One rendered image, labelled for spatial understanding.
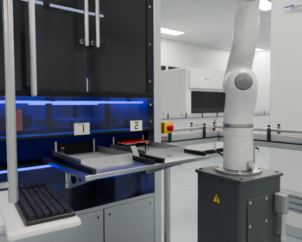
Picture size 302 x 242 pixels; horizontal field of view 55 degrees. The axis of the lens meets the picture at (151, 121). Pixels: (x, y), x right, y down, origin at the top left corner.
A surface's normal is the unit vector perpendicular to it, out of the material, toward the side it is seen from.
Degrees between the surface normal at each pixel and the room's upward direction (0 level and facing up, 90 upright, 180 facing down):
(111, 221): 90
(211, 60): 90
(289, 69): 90
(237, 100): 129
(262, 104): 90
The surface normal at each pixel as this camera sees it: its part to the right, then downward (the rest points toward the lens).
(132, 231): 0.62, 0.04
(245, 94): -0.08, 0.62
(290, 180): -0.78, 0.04
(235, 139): -0.42, 0.05
